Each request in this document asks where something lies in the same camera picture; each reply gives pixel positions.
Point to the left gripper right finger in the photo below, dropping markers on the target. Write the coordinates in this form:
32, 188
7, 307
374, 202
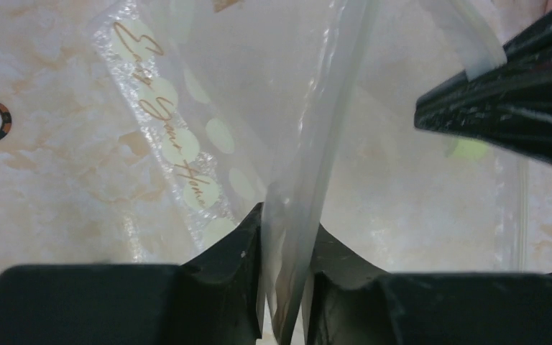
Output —
355, 302

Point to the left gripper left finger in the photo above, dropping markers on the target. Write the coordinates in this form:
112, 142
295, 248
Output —
211, 299

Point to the clear zip top bag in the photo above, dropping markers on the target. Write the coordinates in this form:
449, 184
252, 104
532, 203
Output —
308, 106

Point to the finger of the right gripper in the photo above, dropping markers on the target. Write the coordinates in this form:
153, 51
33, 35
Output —
510, 106

